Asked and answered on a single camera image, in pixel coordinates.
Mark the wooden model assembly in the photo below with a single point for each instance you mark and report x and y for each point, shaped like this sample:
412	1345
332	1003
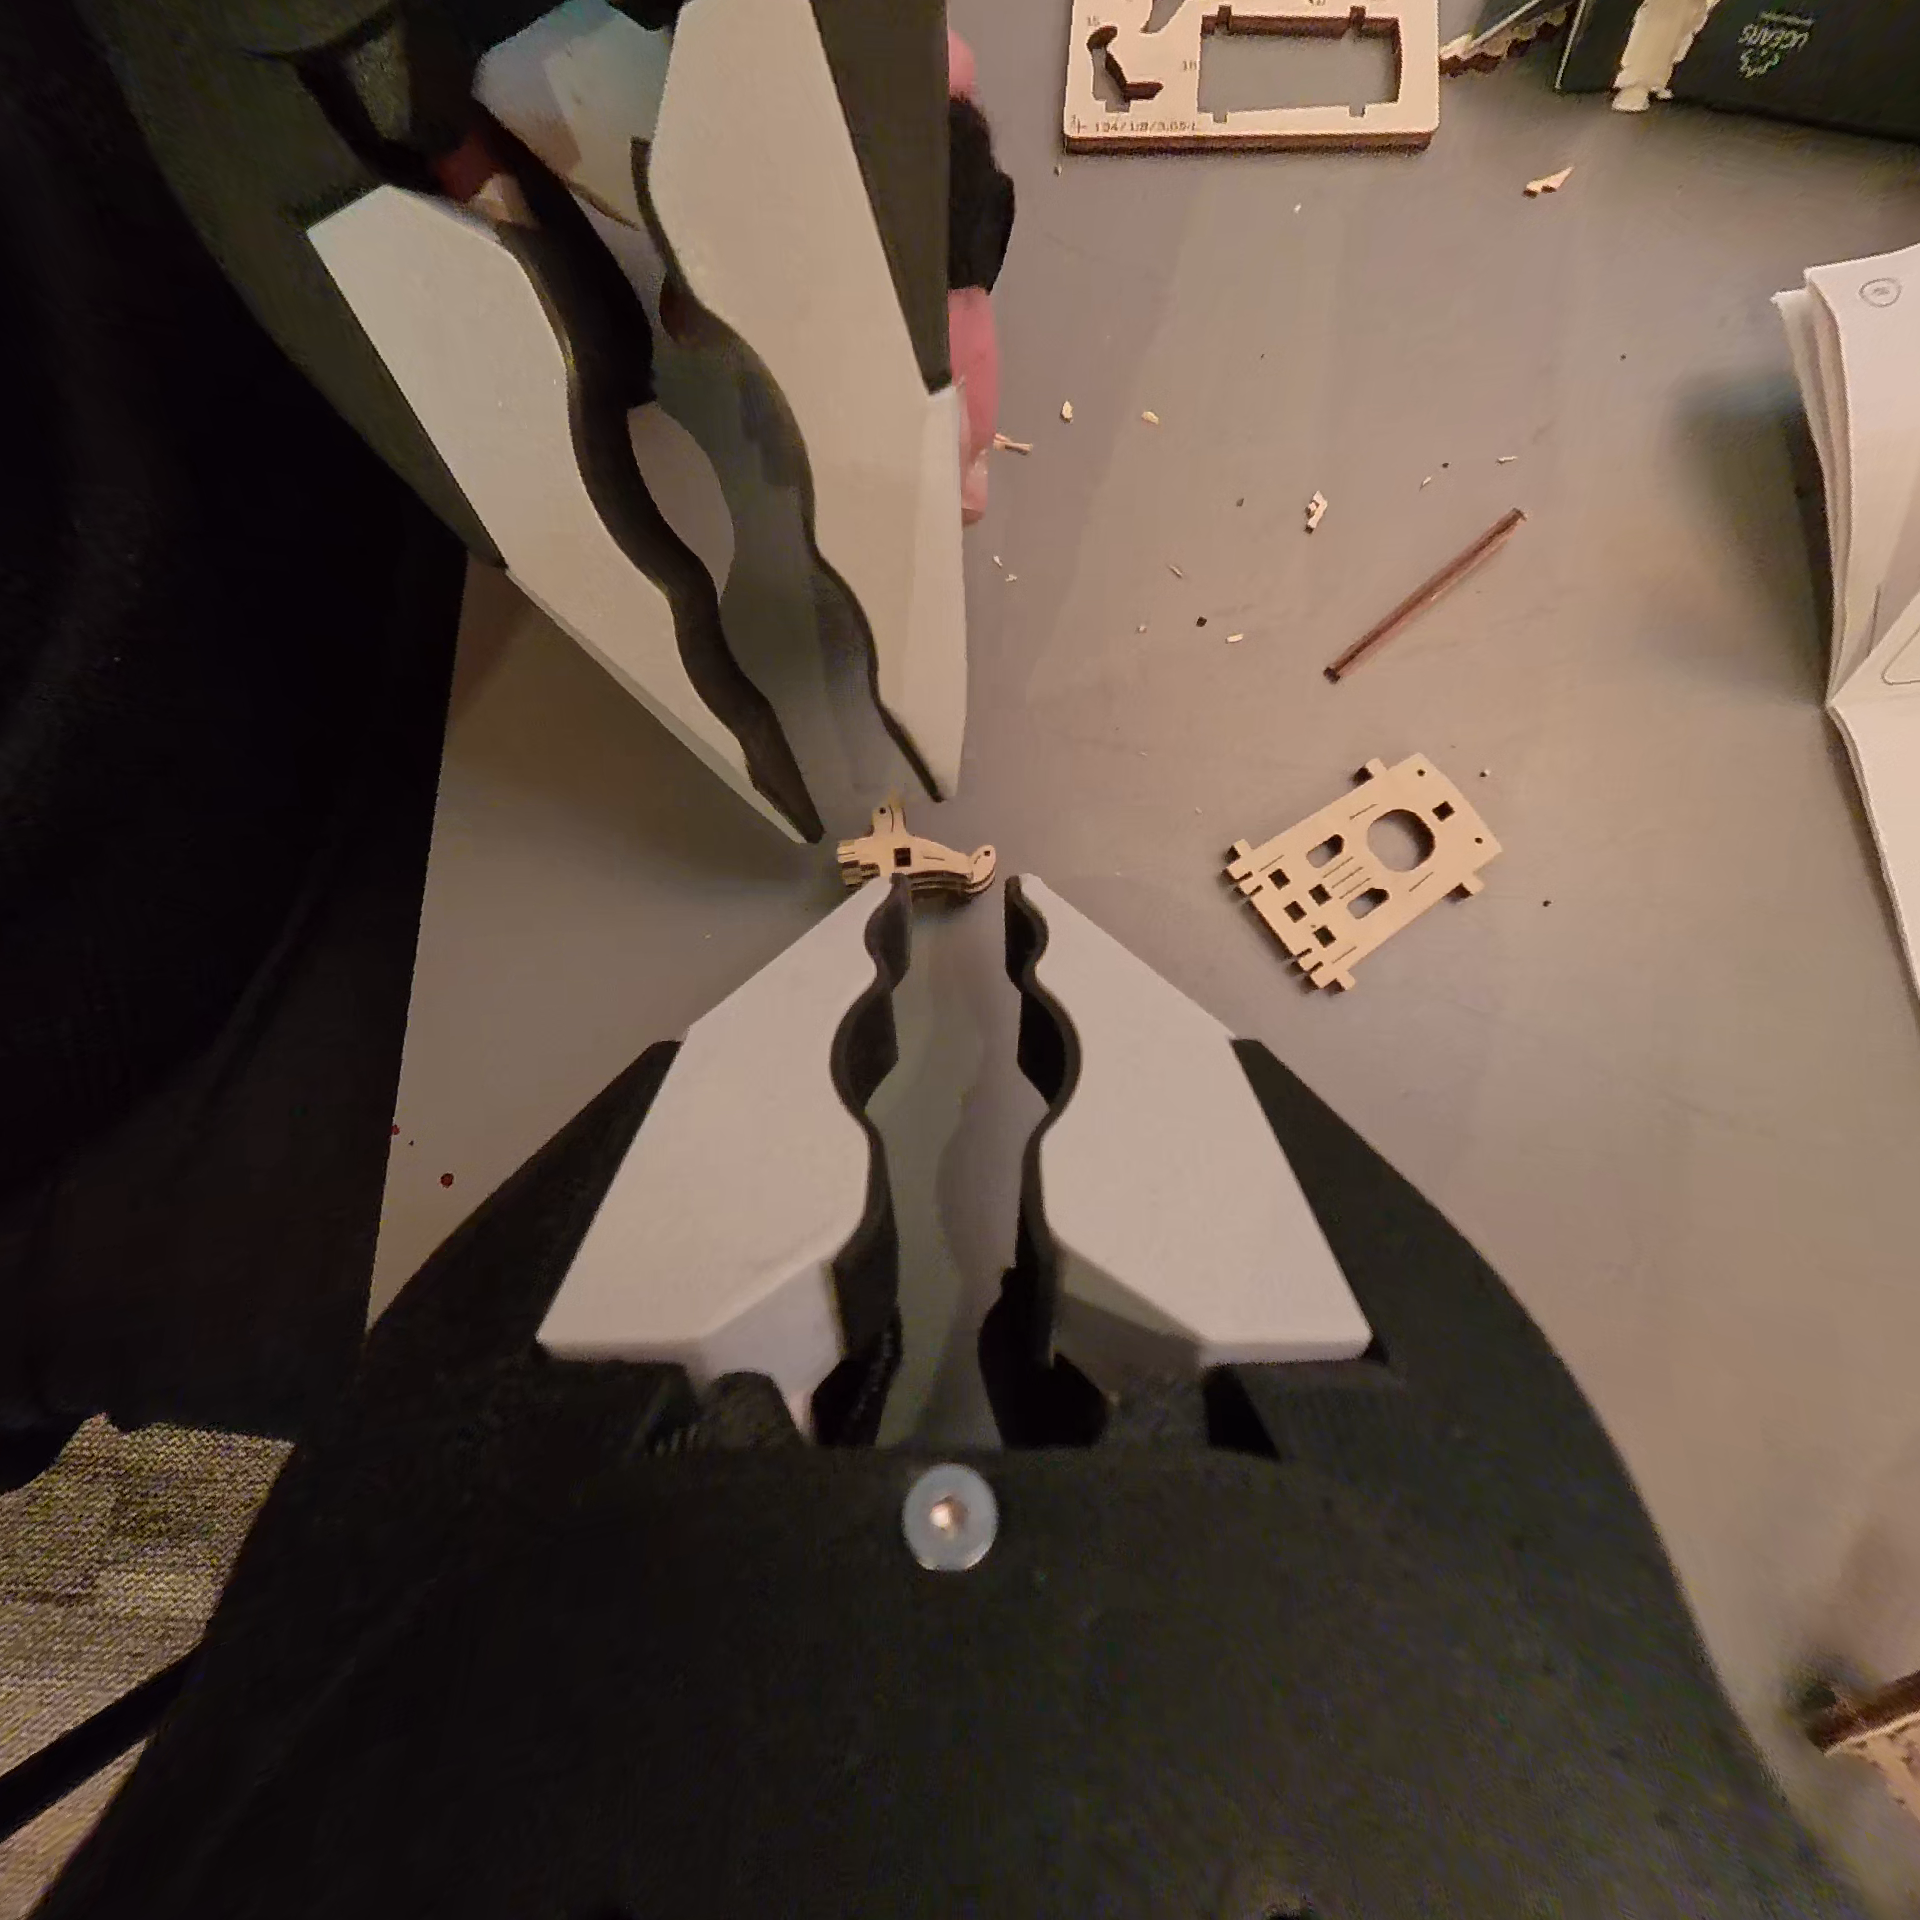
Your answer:
1874	1740

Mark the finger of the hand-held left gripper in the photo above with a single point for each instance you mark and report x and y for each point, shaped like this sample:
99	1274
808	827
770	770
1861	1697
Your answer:
465	376
809	224

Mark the person's left hand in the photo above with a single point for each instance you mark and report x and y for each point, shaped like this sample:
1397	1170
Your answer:
973	376

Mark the thin brown wooden rod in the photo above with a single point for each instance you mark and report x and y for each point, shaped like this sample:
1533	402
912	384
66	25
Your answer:
1424	594

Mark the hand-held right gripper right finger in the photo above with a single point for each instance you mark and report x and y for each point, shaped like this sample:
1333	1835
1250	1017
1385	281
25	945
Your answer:
1184	1185

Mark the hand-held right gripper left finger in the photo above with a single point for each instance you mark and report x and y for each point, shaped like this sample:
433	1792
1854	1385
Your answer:
713	1185

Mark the white instruction booklet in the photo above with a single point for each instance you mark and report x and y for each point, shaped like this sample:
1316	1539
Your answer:
1874	523

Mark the small wooden model part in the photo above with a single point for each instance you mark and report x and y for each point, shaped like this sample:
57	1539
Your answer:
901	858

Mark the dark green cardboard box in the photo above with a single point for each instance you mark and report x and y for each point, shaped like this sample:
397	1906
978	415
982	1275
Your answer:
1800	59

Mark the wooden cutout parts sheet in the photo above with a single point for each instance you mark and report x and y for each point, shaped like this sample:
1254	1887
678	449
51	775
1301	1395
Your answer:
1318	128

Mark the flat wooden plate with hole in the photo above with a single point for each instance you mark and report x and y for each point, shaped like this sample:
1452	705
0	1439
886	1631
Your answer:
1336	884

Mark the pale cutout piece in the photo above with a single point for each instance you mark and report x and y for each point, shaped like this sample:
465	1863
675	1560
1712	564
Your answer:
1658	44

